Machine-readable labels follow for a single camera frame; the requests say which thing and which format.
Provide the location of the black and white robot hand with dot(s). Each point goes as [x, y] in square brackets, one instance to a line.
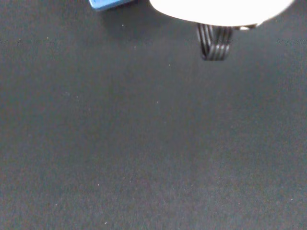
[220, 9]

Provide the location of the heater with blue base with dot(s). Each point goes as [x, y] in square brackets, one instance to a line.
[108, 4]

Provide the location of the black bench cloth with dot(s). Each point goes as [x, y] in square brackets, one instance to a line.
[144, 134]

